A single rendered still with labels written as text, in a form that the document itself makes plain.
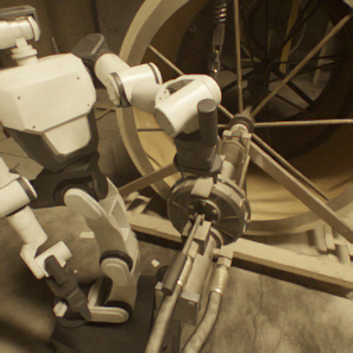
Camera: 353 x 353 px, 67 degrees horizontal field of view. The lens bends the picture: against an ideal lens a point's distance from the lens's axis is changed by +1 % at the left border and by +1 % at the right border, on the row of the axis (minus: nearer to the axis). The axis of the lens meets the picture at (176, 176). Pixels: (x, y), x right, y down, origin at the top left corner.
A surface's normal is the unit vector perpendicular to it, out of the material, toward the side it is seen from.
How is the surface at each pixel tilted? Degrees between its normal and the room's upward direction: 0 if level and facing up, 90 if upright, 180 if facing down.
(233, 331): 0
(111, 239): 90
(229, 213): 90
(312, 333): 0
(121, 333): 0
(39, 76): 38
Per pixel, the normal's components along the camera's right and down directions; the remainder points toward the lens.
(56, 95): 0.68, 0.27
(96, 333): 0.00, -0.84
